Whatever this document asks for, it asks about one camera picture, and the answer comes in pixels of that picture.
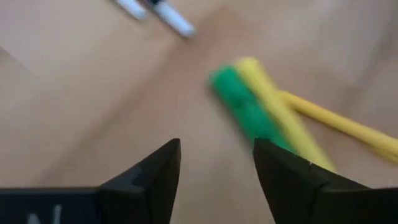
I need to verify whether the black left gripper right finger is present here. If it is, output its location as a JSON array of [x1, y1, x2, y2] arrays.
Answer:
[[253, 138, 371, 224]]

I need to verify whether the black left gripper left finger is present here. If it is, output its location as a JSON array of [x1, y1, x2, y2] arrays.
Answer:
[[99, 138, 182, 224]]

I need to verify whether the slim yellow highlighter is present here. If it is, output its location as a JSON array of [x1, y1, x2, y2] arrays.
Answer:
[[278, 90, 398, 164]]

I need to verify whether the yellow chunky highlighter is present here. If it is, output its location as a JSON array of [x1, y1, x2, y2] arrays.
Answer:
[[234, 56, 338, 174]]

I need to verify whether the green chunky highlighter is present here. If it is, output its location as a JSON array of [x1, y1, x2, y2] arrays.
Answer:
[[208, 63, 299, 153]]

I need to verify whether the black dry-erase marker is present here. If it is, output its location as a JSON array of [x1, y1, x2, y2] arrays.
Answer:
[[114, 0, 149, 21], [149, 0, 197, 38]]

